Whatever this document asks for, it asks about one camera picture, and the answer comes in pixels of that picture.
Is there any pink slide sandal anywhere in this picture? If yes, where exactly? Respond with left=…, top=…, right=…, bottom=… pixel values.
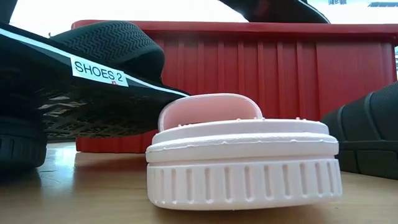
left=145, top=93, right=343, bottom=212

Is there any black flip-flop with white label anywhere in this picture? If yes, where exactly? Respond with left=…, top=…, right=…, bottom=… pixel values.
left=0, top=20, right=191, bottom=142

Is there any red plastic bin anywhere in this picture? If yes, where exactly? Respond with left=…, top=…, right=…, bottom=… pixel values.
left=70, top=19, right=398, bottom=154

